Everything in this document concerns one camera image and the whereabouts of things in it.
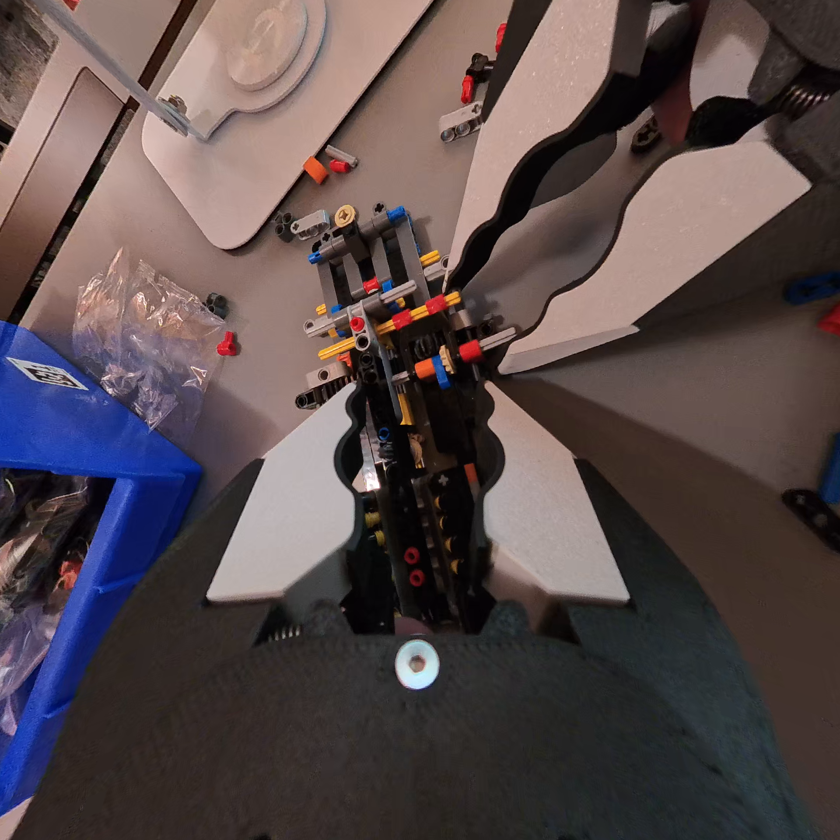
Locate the tan lego gear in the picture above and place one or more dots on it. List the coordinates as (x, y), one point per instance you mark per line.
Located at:
(346, 214)

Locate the white stand base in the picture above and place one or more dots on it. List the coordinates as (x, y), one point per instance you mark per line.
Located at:
(216, 197)

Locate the light grey lego beam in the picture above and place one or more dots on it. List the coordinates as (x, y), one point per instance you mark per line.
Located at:
(463, 124)

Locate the multicoloured lego chassis assembly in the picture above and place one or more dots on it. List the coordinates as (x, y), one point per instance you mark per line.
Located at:
(358, 249)

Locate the blue lego pin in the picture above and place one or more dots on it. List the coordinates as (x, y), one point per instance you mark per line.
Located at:
(832, 469)

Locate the black and red lego connector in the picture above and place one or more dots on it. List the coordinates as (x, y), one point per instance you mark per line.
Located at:
(478, 69)

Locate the red lego beam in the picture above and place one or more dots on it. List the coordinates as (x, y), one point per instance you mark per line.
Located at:
(830, 321)

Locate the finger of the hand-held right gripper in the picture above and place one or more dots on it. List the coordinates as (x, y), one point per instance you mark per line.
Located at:
(558, 79)
(689, 229)

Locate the blue plastic storage bin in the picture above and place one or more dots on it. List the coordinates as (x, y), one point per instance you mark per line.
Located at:
(98, 433)

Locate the light grey lego axle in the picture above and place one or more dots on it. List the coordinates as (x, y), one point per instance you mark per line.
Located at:
(341, 154)

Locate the red lego axle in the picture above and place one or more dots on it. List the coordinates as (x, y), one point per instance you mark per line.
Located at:
(502, 36)

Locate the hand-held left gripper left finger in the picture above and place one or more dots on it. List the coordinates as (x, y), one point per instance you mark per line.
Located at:
(295, 512)

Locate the orange lego piece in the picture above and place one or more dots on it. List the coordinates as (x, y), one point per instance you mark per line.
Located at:
(315, 169)

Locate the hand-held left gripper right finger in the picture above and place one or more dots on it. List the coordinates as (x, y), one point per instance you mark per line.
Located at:
(544, 525)

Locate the blue lego beam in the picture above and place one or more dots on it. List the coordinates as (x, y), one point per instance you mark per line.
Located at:
(814, 289)

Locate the clear plastic bag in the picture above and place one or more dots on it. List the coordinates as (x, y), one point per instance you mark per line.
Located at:
(144, 341)

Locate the dark grey lego connector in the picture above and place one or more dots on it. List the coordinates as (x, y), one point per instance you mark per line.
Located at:
(284, 225)
(216, 305)

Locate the black lego beam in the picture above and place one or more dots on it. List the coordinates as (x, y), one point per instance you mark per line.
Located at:
(814, 515)

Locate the person's right hand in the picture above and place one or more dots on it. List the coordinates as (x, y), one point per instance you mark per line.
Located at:
(679, 85)

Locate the bagged lego parts pile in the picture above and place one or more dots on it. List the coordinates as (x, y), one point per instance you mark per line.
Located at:
(39, 538)

